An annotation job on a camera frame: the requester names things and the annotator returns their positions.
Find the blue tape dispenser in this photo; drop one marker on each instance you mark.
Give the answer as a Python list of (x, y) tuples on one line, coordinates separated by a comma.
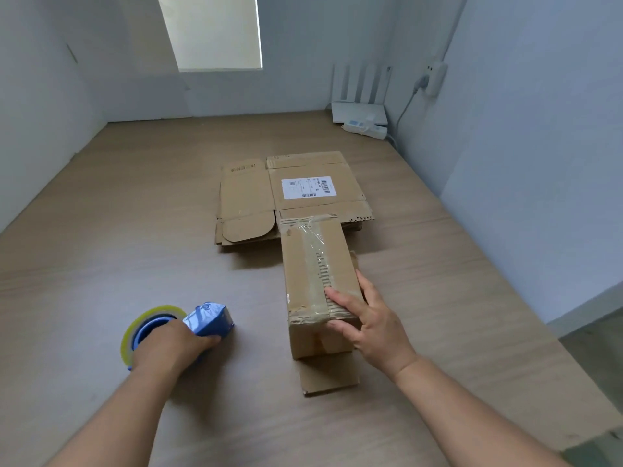
[(211, 320)]

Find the stack of cardboard boxes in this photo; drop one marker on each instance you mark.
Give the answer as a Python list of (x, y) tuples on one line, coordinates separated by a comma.
[(243, 244)]

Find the person's right hand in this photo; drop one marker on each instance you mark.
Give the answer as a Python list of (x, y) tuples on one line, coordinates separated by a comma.
[(382, 335)]

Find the tuck-flap cardboard box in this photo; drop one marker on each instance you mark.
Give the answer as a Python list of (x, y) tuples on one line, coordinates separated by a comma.
[(243, 199)]

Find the white foam partition board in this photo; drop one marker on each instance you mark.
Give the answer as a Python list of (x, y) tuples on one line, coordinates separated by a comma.
[(44, 116)]

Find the person's right forearm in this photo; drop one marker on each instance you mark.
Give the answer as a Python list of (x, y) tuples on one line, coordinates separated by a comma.
[(472, 418)]

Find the bright window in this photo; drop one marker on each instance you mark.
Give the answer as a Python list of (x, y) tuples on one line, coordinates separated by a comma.
[(214, 29)]

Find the white-labelled cardboard box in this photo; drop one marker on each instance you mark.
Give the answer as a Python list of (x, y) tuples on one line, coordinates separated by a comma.
[(297, 267)]

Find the white power strip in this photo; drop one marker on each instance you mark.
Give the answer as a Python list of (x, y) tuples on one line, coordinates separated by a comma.
[(375, 132)]

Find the clear yellowish tape roll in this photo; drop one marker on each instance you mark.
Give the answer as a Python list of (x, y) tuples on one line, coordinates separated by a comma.
[(125, 342)]

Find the white router with antennas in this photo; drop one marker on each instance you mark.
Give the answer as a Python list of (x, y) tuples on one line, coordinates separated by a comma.
[(357, 114)]

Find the person's left forearm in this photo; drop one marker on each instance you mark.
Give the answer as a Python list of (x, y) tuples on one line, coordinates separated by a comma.
[(107, 423)]

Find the person's left hand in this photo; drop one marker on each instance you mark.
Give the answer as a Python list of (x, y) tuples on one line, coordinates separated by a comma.
[(168, 347)]

